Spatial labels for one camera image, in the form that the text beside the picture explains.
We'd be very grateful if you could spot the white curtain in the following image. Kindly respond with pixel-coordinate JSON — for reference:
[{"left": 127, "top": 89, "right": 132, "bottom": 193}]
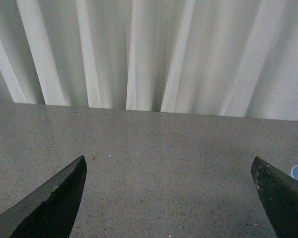
[{"left": 0, "top": 0, "right": 298, "bottom": 120}]

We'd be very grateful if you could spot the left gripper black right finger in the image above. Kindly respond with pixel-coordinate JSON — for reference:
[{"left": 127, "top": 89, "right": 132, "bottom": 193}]
[{"left": 251, "top": 156, "right": 298, "bottom": 238}]

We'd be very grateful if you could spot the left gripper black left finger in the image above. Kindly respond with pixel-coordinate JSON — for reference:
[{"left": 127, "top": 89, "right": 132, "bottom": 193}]
[{"left": 0, "top": 156, "right": 87, "bottom": 238}]

